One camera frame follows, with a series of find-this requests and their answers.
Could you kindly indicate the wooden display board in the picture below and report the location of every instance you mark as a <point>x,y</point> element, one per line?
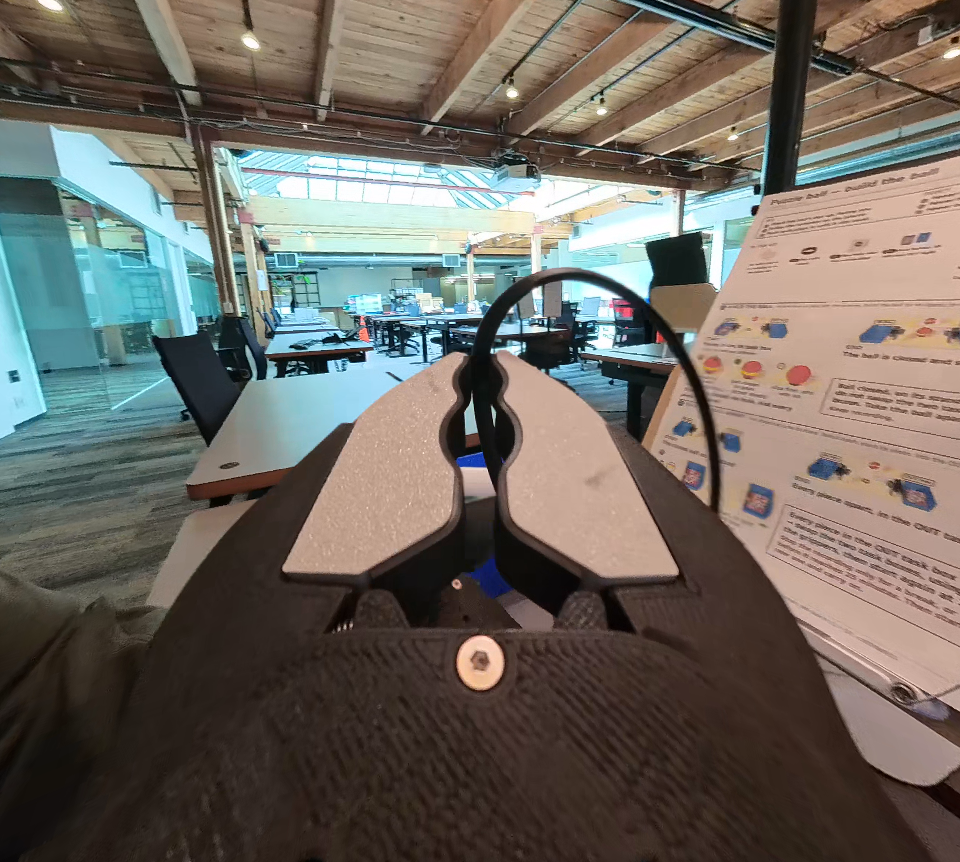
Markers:
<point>660,404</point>
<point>682,307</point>

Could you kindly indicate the blue plastic bin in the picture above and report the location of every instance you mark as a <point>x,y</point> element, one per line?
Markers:
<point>499,577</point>

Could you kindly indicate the person's left forearm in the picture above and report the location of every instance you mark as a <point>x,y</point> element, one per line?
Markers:
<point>52,712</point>

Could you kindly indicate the ceiling projector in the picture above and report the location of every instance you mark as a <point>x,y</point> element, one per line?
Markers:
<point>516,173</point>

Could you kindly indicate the white board stand base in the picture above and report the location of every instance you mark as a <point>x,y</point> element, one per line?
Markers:
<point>900,742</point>

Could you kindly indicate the black red office chair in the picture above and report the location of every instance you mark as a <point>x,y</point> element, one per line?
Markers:
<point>630,322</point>

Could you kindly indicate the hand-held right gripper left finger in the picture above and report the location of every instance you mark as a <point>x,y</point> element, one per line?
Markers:
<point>375,502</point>

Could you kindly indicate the printed instruction sheet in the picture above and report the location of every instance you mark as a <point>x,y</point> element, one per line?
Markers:
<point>840,427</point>

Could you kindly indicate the wood edged grey desk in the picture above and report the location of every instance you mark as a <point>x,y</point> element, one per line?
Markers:
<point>285,427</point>

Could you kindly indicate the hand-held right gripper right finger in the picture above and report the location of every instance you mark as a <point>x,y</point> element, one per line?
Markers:
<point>592,502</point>

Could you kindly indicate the black metal pole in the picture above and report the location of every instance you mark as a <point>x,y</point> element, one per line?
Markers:
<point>795,51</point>

